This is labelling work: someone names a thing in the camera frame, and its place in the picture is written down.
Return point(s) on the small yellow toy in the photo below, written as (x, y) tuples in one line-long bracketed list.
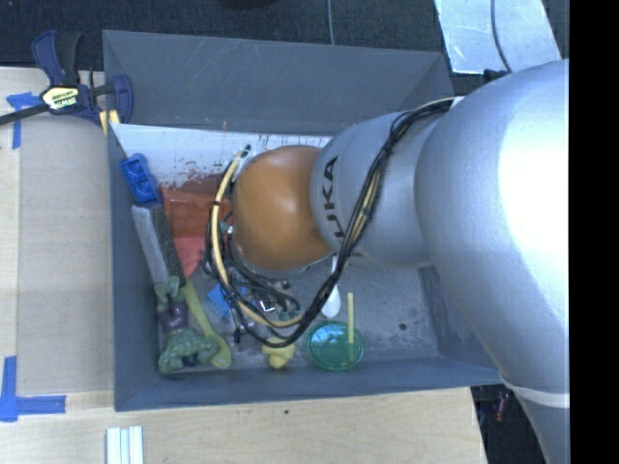
[(278, 356)]

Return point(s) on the small blue packet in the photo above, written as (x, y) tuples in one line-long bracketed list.
[(215, 300)]

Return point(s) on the yellow-green plastic spoon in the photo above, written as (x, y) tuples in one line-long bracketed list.
[(205, 324)]

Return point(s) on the clear green plastic cup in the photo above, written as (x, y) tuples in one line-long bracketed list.
[(331, 351)]

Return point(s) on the yellow straw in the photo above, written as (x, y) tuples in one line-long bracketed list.
[(350, 317)]

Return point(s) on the green toy figure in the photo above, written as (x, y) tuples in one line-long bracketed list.
[(181, 343)]

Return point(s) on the blue plastic toy block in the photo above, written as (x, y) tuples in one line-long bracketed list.
[(140, 182)]

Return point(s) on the pale wood board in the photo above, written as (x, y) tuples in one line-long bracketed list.
[(63, 259)]

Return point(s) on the grey metal bin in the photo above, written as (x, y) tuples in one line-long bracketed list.
[(271, 85)]

